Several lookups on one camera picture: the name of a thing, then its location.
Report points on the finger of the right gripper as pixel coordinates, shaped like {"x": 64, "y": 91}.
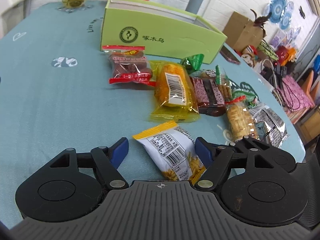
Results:
{"x": 244, "y": 146}

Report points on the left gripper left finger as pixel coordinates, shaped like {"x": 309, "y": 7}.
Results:
{"x": 72, "y": 184}

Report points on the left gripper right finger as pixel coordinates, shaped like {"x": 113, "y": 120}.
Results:
{"x": 262, "y": 194}

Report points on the red-ended biscuit pack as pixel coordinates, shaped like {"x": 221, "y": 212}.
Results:
{"x": 240, "y": 119}

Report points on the silver snack bag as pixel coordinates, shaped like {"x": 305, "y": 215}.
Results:
{"x": 270, "y": 127}

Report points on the dark red snack pack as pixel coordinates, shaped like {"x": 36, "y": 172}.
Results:
{"x": 209, "y": 98}

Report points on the white yellow fries bag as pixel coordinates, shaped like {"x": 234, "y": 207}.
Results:
{"x": 172, "y": 149}

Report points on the yellow cake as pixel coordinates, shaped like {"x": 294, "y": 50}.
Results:
{"x": 174, "y": 93}

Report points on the green candy packet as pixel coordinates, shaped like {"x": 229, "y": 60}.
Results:
{"x": 192, "y": 63}

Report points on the red dates pack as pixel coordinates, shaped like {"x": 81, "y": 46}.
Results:
{"x": 129, "y": 65}

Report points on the pink patterned cloth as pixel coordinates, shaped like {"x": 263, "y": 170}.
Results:
{"x": 293, "y": 97}

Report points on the white power strip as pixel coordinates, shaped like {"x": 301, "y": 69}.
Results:
{"x": 266, "y": 70}

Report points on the smartphone red case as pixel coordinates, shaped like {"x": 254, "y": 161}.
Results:
{"x": 228, "y": 55}

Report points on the teal patterned tablecloth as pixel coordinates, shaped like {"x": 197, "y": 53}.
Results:
{"x": 55, "y": 94}

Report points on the brown cardboard box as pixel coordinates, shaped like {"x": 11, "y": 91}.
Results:
{"x": 241, "y": 32}

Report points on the dark feather decoration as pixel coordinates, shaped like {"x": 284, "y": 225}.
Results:
{"x": 260, "y": 21}

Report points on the green cardboard box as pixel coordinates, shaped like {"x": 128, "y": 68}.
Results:
{"x": 162, "y": 30}

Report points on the blue paper fan decoration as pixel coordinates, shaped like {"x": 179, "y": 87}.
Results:
{"x": 277, "y": 9}

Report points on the grey blue tumbler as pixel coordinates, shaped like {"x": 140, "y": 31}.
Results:
{"x": 193, "y": 6}

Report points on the white countertop appliance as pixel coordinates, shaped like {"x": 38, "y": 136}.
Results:
{"x": 11, "y": 13}

